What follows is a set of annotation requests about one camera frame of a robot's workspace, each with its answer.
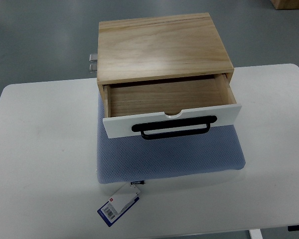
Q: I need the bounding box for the white blue paper tag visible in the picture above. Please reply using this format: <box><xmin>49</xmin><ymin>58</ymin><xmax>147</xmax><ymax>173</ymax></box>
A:
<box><xmin>97</xmin><ymin>184</ymin><xmax>141</xmax><ymax>227</ymax></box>

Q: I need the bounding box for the wooden drawer cabinet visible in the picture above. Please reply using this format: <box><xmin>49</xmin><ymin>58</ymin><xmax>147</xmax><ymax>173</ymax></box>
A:
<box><xmin>97</xmin><ymin>13</ymin><xmax>234</xmax><ymax>103</ymax></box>

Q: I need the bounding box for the black table control panel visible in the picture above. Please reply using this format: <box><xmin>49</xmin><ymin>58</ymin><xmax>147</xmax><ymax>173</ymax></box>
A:
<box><xmin>288</xmin><ymin>225</ymin><xmax>299</xmax><ymax>232</ymax></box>

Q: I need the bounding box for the grey metal bracket upper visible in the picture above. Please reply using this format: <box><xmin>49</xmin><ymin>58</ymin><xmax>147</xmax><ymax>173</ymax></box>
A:
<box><xmin>89</xmin><ymin>53</ymin><xmax>98</xmax><ymax>62</ymax></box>

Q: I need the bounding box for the wooden box in corner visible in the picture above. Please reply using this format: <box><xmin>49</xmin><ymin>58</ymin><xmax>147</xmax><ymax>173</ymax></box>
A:
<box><xmin>271</xmin><ymin>0</ymin><xmax>299</xmax><ymax>10</ymax></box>

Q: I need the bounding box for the grey metal bracket lower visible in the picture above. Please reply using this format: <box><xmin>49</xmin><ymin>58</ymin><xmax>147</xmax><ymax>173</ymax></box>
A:
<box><xmin>89</xmin><ymin>63</ymin><xmax>97</xmax><ymax>73</ymax></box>

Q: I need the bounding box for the white drawer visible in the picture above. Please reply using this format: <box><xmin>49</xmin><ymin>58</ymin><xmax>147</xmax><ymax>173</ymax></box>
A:
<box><xmin>103</xmin><ymin>74</ymin><xmax>242</xmax><ymax>138</ymax></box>

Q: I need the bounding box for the black drawer handle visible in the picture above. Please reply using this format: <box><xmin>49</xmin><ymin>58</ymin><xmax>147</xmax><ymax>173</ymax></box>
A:
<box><xmin>132</xmin><ymin>116</ymin><xmax>218</xmax><ymax>140</ymax></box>

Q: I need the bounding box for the blue mesh cushion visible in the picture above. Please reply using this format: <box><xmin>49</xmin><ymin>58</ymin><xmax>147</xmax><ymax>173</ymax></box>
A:
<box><xmin>96</xmin><ymin>102</ymin><xmax>246</xmax><ymax>184</ymax></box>

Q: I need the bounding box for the white table leg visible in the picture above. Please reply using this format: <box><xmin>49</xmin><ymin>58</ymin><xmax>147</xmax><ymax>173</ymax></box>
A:
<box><xmin>249</xmin><ymin>229</ymin><xmax>263</xmax><ymax>239</ymax></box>

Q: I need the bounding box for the grey metal bracket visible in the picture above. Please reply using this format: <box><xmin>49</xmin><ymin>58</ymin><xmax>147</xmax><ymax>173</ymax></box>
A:
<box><xmin>89</xmin><ymin>53</ymin><xmax>98</xmax><ymax>62</ymax></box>
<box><xmin>89</xmin><ymin>63</ymin><xmax>97</xmax><ymax>73</ymax></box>

